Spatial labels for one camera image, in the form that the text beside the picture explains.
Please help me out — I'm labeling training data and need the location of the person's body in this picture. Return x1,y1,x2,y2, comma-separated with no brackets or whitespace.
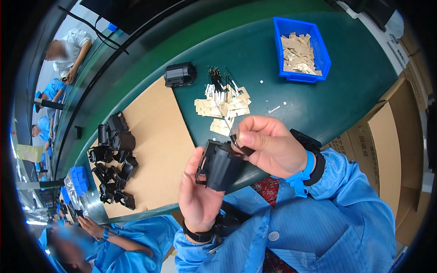
174,150,397,273

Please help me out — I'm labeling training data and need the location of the black cable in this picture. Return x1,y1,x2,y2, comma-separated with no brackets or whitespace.
57,5,130,55

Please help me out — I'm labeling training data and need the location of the black wrist band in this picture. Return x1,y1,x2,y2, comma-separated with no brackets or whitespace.
290,129,326,187
182,220,216,244

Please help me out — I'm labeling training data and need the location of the black plastic housing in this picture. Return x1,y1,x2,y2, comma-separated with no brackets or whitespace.
195,139,246,192
163,61,198,88

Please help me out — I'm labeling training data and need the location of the blue plastic bin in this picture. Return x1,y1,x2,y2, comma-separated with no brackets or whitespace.
273,16,332,84

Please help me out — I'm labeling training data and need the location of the brown cardboard sheet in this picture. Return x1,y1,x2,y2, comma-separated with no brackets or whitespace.
88,76,196,219

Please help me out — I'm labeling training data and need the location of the stack of blue bins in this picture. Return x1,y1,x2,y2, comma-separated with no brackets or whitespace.
60,166,90,205

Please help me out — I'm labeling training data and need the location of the pile of black plastic housings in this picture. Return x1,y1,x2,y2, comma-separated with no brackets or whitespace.
87,111,139,211

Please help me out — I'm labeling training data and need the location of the small black antenna strip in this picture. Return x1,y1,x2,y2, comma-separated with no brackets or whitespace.
230,134,255,157

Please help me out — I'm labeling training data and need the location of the yellow paper sheet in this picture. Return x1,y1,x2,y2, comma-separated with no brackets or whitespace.
16,144,43,163

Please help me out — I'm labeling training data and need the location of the person's right hand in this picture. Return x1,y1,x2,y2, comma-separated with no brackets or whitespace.
235,115,308,179

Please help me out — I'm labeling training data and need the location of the blue wrist strap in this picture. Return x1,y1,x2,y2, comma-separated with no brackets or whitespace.
285,149,315,198

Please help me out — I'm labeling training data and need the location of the person's left hand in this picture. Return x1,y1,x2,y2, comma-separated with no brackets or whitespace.
178,147,226,236

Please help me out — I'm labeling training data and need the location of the heap of tan adhesive strips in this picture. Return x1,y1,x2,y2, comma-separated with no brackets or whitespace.
280,32,323,76

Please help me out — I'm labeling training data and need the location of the pile of tan antenna strips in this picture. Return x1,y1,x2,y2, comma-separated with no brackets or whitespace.
194,66,252,137

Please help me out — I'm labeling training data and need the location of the black clip-on device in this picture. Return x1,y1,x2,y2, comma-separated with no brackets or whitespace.
214,201,254,238

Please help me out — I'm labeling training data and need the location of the brown cardboard carton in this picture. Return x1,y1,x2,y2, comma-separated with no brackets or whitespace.
321,77,431,247

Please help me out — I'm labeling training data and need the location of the clear plastic bag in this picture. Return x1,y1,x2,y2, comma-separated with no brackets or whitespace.
64,169,90,212

